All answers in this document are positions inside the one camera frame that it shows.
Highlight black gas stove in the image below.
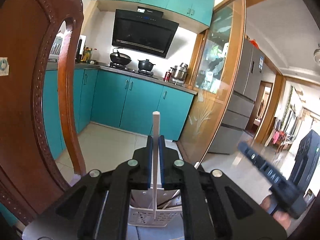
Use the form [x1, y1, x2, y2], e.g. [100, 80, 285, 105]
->
[100, 63, 158, 79]

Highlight black clay pot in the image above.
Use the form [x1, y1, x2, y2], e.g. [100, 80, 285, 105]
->
[138, 59, 155, 72]

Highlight grey refrigerator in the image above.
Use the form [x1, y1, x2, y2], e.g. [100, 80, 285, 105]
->
[208, 40, 264, 154]

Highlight white chopstick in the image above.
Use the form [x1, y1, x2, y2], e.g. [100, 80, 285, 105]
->
[152, 111, 160, 220]

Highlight red thermos cup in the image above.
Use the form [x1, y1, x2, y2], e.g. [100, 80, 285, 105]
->
[163, 71, 171, 82]

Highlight black wok with lid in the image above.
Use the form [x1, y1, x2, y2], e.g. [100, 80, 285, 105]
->
[110, 47, 132, 66]

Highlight teal lower kitchen cabinets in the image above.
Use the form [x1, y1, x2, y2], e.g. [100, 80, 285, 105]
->
[42, 68, 198, 160]

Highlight person's right hand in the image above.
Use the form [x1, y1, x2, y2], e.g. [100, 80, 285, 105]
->
[259, 194, 294, 230]

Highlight wooden glass sliding door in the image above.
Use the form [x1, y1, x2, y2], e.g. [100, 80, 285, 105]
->
[177, 0, 246, 164]

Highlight carved wooden chair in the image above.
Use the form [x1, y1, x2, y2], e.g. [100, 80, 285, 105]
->
[1, 0, 86, 225]

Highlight dish rack with plates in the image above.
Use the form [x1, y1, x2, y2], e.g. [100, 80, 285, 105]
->
[48, 36, 63, 62]

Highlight black range hood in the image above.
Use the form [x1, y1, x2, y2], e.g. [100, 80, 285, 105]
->
[112, 9, 179, 58]

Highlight black tall device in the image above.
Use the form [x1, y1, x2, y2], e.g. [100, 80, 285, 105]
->
[289, 129, 319, 193]

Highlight condiment bottles on counter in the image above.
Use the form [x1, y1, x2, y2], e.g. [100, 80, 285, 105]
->
[75, 35, 98, 64]

